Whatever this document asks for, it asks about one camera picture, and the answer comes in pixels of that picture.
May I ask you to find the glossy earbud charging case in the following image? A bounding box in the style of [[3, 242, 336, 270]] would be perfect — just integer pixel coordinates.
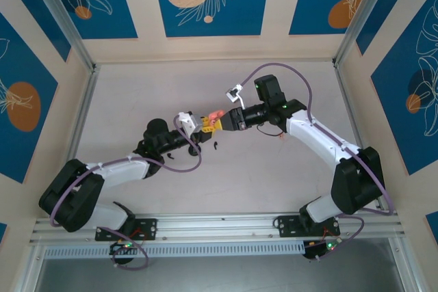
[[207, 109, 226, 125]]

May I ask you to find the blue panel with peach circle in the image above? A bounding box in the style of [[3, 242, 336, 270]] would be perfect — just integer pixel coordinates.
[[151, 0, 273, 38]]

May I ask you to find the blue panel with lily drawing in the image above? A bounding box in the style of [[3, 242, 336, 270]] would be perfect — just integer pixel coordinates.
[[32, 0, 138, 40]]

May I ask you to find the blue panel with dark circle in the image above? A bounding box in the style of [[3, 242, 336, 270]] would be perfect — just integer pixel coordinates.
[[371, 0, 438, 176]]

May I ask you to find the blue panel with orange oval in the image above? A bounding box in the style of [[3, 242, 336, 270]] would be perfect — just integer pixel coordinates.
[[0, 11, 60, 185]]

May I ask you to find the grey metal sheet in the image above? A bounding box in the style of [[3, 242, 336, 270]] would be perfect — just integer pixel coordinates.
[[34, 237, 417, 292]]

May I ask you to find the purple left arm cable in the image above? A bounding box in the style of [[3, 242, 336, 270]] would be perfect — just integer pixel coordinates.
[[49, 114, 202, 271]]

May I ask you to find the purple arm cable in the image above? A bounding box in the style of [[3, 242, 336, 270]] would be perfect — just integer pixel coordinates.
[[238, 62, 397, 261], [49, 114, 202, 271]]

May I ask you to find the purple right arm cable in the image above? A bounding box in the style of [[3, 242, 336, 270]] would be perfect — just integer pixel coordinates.
[[238, 62, 397, 261]]

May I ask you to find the aluminium table side rail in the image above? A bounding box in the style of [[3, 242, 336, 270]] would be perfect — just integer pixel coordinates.
[[333, 61, 401, 218], [49, 64, 101, 218]]

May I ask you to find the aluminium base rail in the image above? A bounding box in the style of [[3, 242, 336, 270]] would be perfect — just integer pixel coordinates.
[[29, 212, 407, 245]]

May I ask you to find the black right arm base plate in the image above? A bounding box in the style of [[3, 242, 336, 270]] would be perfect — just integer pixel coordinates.
[[273, 215, 342, 239]]

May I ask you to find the grey slotted cable duct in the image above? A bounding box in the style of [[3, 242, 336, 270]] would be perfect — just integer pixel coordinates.
[[43, 241, 305, 258]]

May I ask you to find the aluminium frame post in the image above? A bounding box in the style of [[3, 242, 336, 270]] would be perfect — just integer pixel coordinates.
[[23, 0, 101, 75], [333, 0, 422, 68]]

